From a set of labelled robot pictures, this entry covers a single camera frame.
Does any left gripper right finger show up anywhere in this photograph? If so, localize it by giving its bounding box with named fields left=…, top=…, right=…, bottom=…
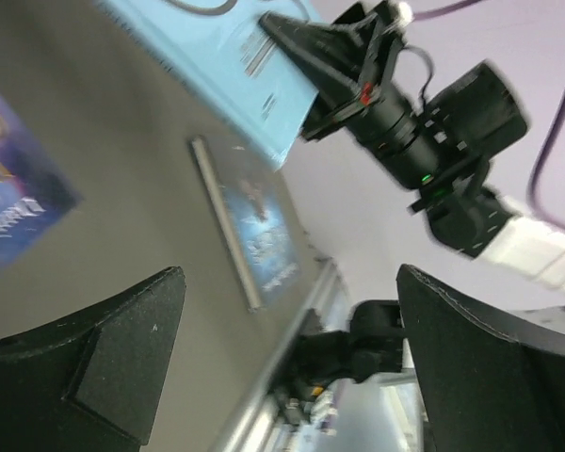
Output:
left=396, top=265, right=565, bottom=451

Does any aluminium front rail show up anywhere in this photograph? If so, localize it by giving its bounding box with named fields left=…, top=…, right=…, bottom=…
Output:
left=210, top=258, right=344, bottom=452

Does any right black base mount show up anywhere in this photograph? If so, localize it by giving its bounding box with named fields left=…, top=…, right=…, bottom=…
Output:
left=270, top=299, right=407, bottom=420

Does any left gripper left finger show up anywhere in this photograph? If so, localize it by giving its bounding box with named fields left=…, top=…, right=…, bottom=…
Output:
left=0, top=266, right=186, bottom=452

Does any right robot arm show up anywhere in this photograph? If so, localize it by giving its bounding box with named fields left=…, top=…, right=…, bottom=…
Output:
left=258, top=1, right=565, bottom=293

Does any light blue circle book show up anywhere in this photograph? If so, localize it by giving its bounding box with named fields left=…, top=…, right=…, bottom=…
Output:
left=96, top=0, right=320, bottom=170

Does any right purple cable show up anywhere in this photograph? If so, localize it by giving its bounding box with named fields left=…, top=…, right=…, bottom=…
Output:
left=404, top=0, right=565, bottom=236

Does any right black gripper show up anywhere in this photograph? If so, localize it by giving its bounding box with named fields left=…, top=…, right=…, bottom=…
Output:
left=258, top=8, right=444, bottom=188

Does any dark blue Wuthering Heights book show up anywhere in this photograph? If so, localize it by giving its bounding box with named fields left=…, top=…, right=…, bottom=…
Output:
left=189, top=135, right=300, bottom=312

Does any purple galaxy cover book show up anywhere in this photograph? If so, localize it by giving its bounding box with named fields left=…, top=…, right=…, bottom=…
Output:
left=0, top=94, right=80, bottom=270

